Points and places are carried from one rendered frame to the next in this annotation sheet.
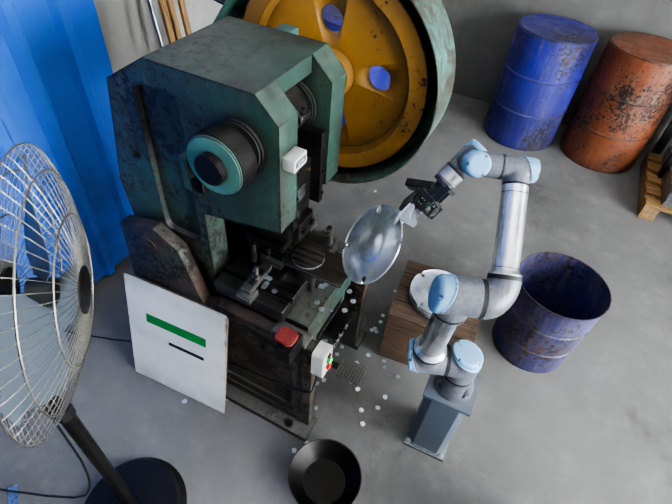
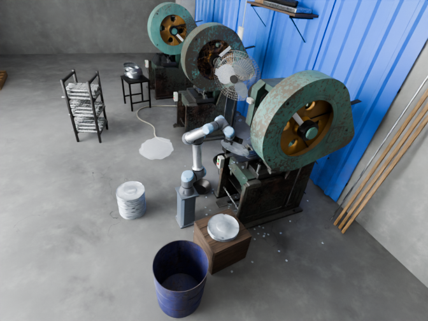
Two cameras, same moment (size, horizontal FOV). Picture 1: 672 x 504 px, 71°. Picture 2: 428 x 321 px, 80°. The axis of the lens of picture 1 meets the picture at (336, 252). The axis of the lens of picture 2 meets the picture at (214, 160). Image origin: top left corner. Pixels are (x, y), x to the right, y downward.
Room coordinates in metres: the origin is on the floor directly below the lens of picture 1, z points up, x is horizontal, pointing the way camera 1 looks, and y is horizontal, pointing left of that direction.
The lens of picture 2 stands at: (2.29, -1.79, 2.26)
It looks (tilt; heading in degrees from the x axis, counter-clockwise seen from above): 37 degrees down; 129
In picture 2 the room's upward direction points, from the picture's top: 7 degrees clockwise
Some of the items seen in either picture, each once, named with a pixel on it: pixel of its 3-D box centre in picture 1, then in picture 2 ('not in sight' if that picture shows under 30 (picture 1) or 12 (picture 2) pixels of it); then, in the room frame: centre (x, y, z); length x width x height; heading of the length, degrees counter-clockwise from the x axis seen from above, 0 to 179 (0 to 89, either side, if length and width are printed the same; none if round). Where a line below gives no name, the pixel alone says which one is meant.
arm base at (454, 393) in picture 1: (456, 378); (186, 187); (0.95, -0.50, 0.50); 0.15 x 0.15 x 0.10
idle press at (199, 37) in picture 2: not in sight; (221, 82); (-0.17, 1.23, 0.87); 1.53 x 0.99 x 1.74; 65
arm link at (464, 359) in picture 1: (462, 361); (188, 178); (0.95, -0.49, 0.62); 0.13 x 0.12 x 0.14; 87
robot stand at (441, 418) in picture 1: (439, 411); (186, 206); (0.95, -0.50, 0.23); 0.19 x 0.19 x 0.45; 69
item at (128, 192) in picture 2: not in sight; (130, 190); (0.44, -0.84, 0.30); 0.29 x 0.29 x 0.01
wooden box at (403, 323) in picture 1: (431, 319); (220, 240); (1.47, -0.51, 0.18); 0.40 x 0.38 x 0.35; 73
